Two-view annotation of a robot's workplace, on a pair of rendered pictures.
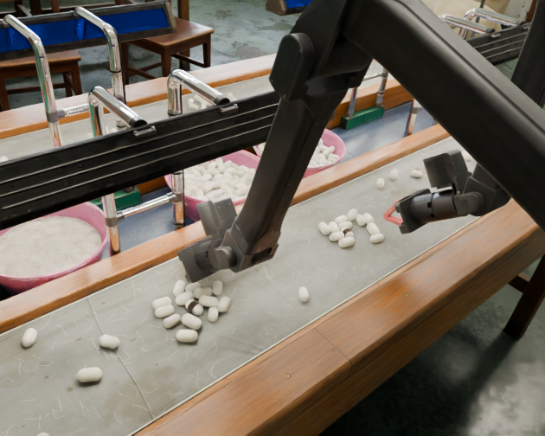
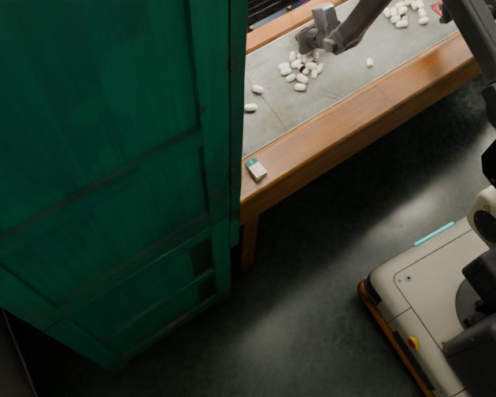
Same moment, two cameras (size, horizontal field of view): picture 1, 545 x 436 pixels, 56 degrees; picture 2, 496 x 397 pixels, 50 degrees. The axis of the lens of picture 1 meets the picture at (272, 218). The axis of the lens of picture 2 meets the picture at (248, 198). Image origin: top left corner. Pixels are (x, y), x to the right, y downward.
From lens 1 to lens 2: 0.77 m
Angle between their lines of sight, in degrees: 29
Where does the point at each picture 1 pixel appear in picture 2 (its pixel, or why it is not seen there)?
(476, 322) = not seen: outside the picture
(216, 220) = (324, 20)
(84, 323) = not seen: hidden behind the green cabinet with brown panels
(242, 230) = (343, 33)
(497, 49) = not seen: outside the picture
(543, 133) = (488, 35)
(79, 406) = (248, 123)
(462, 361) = (477, 101)
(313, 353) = (373, 101)
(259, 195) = (357, 18)
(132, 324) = (268, 79)
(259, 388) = (342, 119)
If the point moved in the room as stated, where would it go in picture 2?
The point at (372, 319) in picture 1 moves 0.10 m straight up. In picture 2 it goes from (411, 81) to (421, 60)
